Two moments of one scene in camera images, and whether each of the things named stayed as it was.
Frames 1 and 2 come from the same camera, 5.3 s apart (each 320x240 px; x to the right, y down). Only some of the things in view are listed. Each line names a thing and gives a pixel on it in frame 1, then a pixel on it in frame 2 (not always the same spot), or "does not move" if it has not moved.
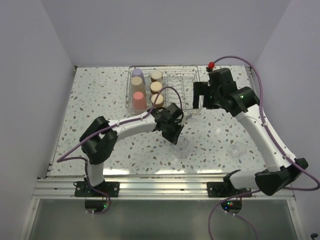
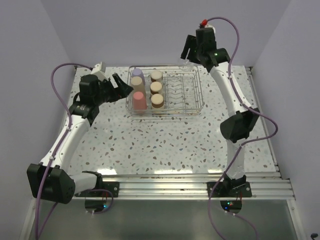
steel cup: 156,76 does not move
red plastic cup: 139,101 does not move
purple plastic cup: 138,72 does not move
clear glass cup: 181,147 → 188,66
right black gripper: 203,88 → 190,43
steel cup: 155,87 does not move
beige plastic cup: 137,85 does not move
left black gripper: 173,138 → 124,88
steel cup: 159,101 does not move
